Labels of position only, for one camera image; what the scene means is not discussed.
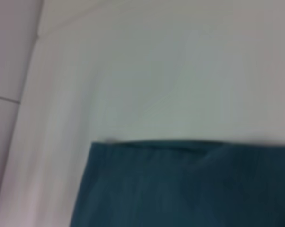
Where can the teal t-shirt with beige print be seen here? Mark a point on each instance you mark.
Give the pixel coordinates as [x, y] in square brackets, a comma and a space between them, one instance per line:
[180, 189]

